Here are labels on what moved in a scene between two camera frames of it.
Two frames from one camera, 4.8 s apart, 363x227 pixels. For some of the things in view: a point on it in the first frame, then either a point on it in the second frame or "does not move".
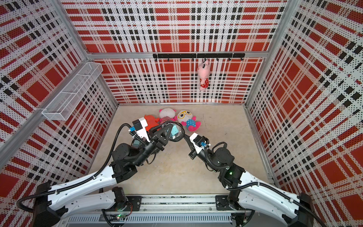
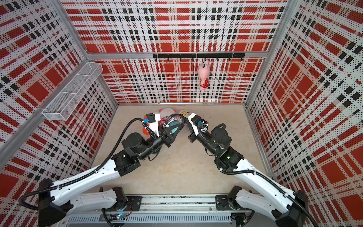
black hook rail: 222,55 does not move
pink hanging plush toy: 203,71 does not move
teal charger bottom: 174,131 does not move
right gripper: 194,154 to 193,137
